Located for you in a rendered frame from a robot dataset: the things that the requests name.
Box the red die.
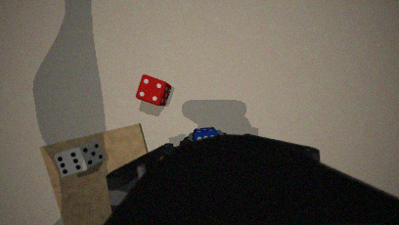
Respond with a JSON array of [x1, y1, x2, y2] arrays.
[[136, 74, 171, 106]]

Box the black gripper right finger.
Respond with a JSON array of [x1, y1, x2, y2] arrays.
[[216, 130, 321, 162]]

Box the white die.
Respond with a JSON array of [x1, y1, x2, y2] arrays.
[[54, 140, 105, 178]]

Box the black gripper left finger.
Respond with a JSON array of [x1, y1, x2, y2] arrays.
[[106, 133, 194, 213]]

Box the blue die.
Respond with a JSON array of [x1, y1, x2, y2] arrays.
[[193, 127, 218, 141]]

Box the tan mat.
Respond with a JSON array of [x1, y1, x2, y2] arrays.
[[39, 123, 148, 225]]

